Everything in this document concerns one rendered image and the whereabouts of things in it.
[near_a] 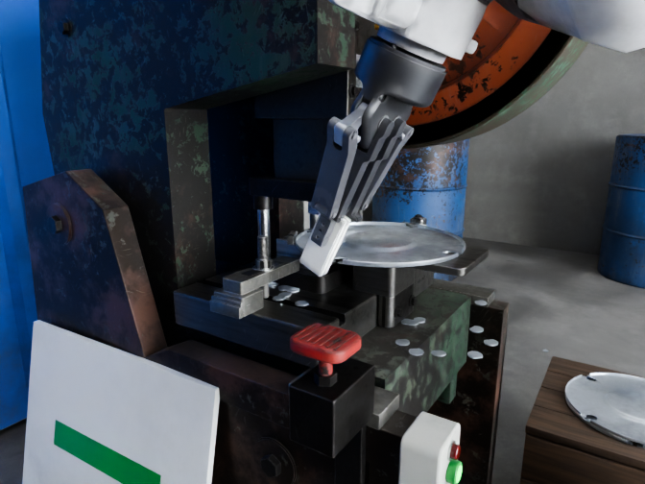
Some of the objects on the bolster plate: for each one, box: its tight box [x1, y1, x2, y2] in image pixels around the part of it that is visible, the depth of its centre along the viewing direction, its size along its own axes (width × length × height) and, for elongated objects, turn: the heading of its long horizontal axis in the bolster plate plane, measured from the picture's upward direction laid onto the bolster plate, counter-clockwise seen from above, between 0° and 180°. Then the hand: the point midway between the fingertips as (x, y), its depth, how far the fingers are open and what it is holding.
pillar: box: [257, 209, 271, 258], centre depth 89 cm, size 2×2×14 cm
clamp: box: [210, 235, 299, 319], centre depth 80 cm, size 6×17×10 cm, turn 147°
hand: (324, 241), depth 52 cm, fingers closed
